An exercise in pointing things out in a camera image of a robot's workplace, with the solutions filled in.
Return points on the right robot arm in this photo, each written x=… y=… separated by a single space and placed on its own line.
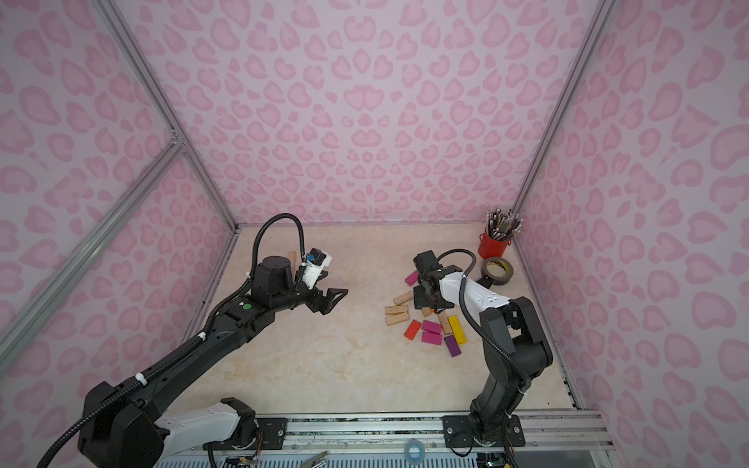
x=515 y=346

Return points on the yellow block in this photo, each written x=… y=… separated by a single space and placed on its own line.
x=457 y=330

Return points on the purple block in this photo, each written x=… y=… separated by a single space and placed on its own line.
x=452 y=345

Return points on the magenta block far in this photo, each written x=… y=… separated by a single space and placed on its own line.
x=412 y=278

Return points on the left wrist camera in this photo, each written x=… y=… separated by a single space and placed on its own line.
x=315 y=263

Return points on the dark tape roll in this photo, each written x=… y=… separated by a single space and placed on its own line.
x=496 y=271

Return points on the natural wood block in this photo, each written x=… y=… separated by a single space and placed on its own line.
x=403 y=298
x=395 y=319
x=293 y=258
x=444 y=320
x=396 y=309

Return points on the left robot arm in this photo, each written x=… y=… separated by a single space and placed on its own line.
x=128 y=425

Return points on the magenta block lower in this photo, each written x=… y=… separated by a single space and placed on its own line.
x=431 y=338

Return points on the red pen cup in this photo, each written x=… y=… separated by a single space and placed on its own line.
x=490 y=247

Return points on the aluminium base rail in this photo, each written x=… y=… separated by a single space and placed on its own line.
x=565 y=438

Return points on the red block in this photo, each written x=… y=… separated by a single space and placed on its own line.
x=412 y=330

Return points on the magenta block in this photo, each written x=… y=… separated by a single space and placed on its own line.
x=431 y=338
x=412 y=278
x=431 y=327

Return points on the magenta block upper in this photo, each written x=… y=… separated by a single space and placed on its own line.
x=431 y=327

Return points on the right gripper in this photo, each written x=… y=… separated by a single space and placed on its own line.
x=424 y=295

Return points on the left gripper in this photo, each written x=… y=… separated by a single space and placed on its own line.
x=319 y=298

